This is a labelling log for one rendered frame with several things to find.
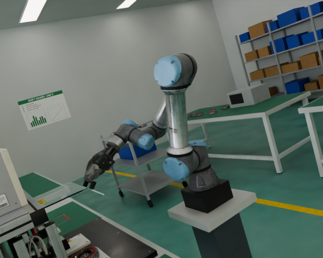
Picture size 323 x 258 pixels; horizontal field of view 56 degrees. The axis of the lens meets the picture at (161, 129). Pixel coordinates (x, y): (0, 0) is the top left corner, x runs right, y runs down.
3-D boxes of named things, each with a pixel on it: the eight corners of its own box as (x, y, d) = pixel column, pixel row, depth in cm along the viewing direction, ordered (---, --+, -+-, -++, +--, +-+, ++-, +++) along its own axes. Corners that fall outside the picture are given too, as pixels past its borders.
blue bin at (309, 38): (314, 41, 670) (312, 31, 667) (333, 35, 633) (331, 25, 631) (303, 44, 649) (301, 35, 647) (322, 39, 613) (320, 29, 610)
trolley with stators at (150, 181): (153, 180, 480) (132, 119, 466) (192, 188, 394) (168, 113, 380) (119, 197, 449) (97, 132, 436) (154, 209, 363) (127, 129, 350)
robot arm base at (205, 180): (204, 177, 162) (199, 159, 160) (225, 179, 149) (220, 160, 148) (183, 189, 153) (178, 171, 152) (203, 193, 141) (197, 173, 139)
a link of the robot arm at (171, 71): (201, 172, 143) (194, 52, 127) (185, 186, 131) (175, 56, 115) (179, 168, 149) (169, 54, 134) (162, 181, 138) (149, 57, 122)
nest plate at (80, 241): (81, 235, 155) (80, 233, 155) (91, 243, 142) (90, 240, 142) (52, 251, 147) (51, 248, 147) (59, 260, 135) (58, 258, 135)
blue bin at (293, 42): (298, 45, 701) (296, 35, 698) (310, 42, 678) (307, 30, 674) (288, 49, 679) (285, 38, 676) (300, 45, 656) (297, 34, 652)
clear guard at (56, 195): (86, 188, 148) (82, 176, 147) (104, 194, 128) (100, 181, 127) (16, 219, 132) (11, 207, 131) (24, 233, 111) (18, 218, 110)
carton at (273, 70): (275, 73, 774) (273, 65, 771) (290, 70, 739) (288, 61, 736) (266, 77, 752) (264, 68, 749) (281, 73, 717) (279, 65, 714)
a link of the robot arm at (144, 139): (160, 131, 149) (142, 123, 154) (146, 139, 140) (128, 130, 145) (158, 145, 153) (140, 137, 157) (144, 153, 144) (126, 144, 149)
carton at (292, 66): (293, 69, 733) (290, 62, 731) (308, 66, 697) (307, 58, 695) (282, 73, 713) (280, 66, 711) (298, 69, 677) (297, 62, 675)
